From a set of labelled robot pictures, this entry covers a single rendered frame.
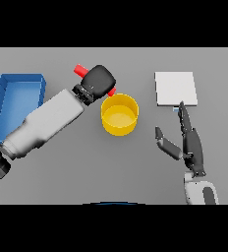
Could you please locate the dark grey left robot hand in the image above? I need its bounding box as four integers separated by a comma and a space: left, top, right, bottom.
72, 64, 117, 106

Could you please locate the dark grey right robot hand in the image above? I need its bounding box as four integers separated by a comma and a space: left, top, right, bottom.
154, 100, 207, 178

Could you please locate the yellow bowl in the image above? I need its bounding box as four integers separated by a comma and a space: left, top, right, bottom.
100, 93, 141, 137

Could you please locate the pale square measuring scale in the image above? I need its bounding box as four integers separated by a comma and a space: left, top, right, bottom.
153, 71, 199, 112

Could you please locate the blue tray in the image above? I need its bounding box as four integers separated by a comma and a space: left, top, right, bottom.
0, 73, 47, 144

